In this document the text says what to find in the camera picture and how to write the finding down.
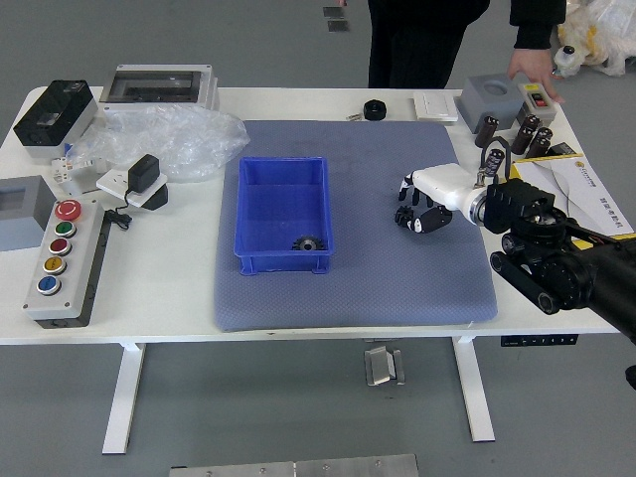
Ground person's left hand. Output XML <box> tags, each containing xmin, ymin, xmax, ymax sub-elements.
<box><xmin>506</xmin><ymin>48</ymin><xmax>566</xmax><ymax>104</ymax></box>

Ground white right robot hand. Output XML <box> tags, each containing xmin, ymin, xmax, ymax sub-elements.
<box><xmin>397</xmin><ymin>162</ymin><xmax>481</xmax><ymax>235</ymax></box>

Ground big black gear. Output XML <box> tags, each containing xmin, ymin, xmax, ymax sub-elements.
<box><xmin>290</xmin><ymin>234</ymin><xmax>327</xmax><ymax>252</ymax></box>

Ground grey box with round hole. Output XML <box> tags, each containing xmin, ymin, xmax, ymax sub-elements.
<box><xmin>457</xmin><ymin>74</ymin><xmax>527</xmax><ymax>134</ymax></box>

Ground blue plastic box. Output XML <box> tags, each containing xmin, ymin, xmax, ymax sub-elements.
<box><xmin>233</xmin><ymin>156</ymin><xmax>333</xmax><ymax>276</ymax></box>

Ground grey clear-lid distribution box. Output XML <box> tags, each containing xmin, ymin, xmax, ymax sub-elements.
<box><xmin>98</xmin><ymin>63</ymin><xmax>221</xmax><ymax>111</ymax></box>

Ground grey windowed box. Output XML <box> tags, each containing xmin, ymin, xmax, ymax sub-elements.
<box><xmin>0</xmin><ymin>175</ymin><xmax>57</xmax><ymax>253</ymax></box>

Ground black capacitor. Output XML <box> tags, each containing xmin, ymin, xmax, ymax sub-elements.
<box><xmin>485</xmin><ymin>147</ymin><xmax>506</xmax><ymax>176</ymax></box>

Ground clear bag with yellow plush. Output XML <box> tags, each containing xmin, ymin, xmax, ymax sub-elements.
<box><xmin>556</xmin><ymin>0</ymin><xmax>636</xmax><ymax>77</ymax></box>

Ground person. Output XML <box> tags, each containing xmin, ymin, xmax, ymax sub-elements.
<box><xmin>367</xmin><ymin>0</ymin><xmax>567</xmax><ymax>89</ymax></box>

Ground yellow and white carton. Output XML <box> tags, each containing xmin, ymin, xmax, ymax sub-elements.
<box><xmin>507</xmin><ymin>154</ymin><xmax>636</xmax><ymax>249</ymax></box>

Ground grey-blue mat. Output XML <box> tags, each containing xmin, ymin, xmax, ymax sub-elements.
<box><xmin>213</xmin><ymin>118</ymin><xmax>500</xmax><ymax>333</ymax></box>

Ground black table control panel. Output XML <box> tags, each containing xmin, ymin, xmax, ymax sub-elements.
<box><xmin>500</xmin><ymin>334</ymin><xmax>580</xmax><ymax>347</ymax></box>

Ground white table leg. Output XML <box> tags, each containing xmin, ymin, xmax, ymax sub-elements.
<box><xmin>101</xmin><ymin>342</ymin><xmax>146</xmax><ymax>456</ymax></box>
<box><xmin>450</xmin><ymin>336</ymin><xmax>497</xmax><ymax>443</ymax></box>

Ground clear plastic bag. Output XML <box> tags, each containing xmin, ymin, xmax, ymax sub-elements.
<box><xmin>67</xmin><ymin>103</ymin><xmax>250</xmax><ymax>184</ymax></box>

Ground black power adapter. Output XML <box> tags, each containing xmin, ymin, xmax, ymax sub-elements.
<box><xmin>127</xmin><ymin>153</ymin><xmax>161</xmax><ymax>193</ymax></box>

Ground grey metal plate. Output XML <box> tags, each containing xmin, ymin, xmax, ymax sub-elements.
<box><xmin>168</xmin><ymin>453</ymin><xmax>420</xmax><ymax>477</ymax></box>

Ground white terminal connectors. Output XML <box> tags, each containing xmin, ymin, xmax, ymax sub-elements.
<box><xmin>49</xmin><ymin>153</ymin><xmax>108</xmax><ymax>185</ymax></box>

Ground grey five-button control station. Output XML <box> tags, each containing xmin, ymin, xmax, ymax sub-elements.
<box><xmin>22</xmin><ymin>198</ymin><xmax>111</xmax><ymax>330</ymax></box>

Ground grey red-black switch box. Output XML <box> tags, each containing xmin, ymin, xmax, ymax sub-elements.
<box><xmin>515</xmin><ymin>80</ymin><xmax>557</xmax><ymax>128</ymax></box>

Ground white wall switch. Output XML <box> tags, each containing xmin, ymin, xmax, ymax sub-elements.
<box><xmin>411</xmin><ymin>91</ymin><xmax>460</xmax><ymax>122</ymax></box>

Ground metal bracket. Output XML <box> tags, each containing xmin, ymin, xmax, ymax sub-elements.
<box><xmin>364</xmin><ymin>346</ymin><xmax>407</xmax><ymax>388</ymax></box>

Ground black adapter cord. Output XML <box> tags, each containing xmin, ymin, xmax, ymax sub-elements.
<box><xmin>101</xmin><ymin>188</ymin><xmax>145</xmax><ymax>231</ymax></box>

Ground black and white enclosure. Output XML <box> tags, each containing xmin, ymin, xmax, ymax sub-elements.
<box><xmin>12</xmin><ymin>79</ymin><xmax>99</xmax><ymax>161</ymax></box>

